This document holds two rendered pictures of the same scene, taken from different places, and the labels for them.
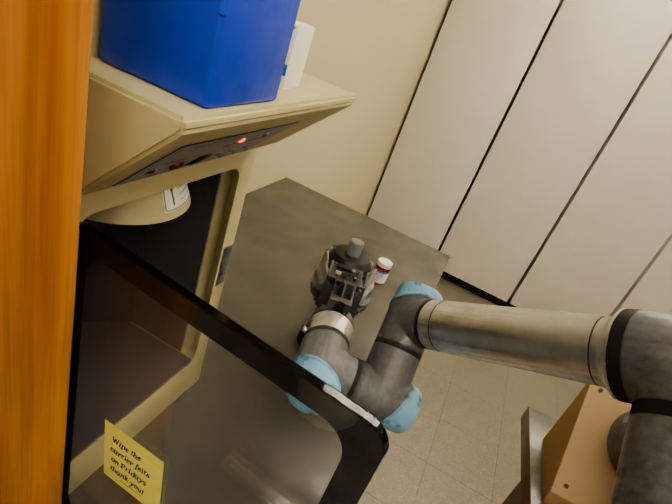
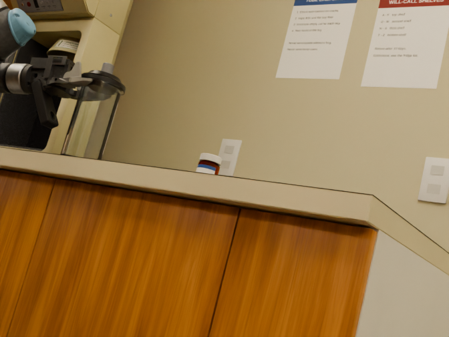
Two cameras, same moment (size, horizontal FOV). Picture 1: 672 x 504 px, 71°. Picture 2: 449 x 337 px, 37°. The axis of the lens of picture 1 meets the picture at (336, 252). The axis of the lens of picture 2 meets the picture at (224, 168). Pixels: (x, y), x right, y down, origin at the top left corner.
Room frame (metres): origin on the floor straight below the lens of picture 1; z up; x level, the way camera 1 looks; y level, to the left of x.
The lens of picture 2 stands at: (1.69, -1.32, 0.75)
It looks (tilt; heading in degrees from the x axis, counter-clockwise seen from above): 11 degrees up; 111
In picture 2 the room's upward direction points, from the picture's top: 15 degrees clockwise
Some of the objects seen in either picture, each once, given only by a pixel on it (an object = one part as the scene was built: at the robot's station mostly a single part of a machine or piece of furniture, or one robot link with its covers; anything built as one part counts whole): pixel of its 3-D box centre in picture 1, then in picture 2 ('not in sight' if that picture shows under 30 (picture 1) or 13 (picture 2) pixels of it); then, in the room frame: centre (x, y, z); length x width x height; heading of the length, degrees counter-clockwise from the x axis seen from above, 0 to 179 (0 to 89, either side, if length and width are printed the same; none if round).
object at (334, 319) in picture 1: (327, 333); (23, 79); (0.61, -0.03, 1.14); 0.08 x 0.05 x 0.08; 91
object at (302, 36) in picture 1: (276, 49); not in sight; (0.49, 0.13, 1.54); 0.05 x 0.05 x 0.06; 84
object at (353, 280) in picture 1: (338, 301); (51, 77); (0.69, -0.03, 1.16); 0.12 x 0.08 x 0.09; 1
